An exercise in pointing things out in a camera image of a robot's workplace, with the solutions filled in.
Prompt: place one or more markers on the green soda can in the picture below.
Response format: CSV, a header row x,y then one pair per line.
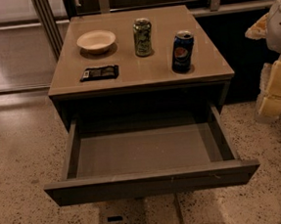
x,y
142,37

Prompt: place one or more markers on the blue pepsi can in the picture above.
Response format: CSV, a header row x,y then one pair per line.
x,y
182,51

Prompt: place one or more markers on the black snack bag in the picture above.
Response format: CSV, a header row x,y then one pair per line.
x,y
100,73

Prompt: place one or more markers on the white bowl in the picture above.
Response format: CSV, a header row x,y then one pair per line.
x,y
96,41

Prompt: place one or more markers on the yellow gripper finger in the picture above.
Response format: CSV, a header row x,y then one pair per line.
x,y
269,98
257,30

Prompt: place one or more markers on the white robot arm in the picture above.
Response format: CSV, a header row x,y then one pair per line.
x,y
273,42

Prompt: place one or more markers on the brown cabinet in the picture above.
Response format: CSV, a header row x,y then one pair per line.
x,y
135,73

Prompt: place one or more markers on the open top drawer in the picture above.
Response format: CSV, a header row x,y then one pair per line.
x,y
148,154

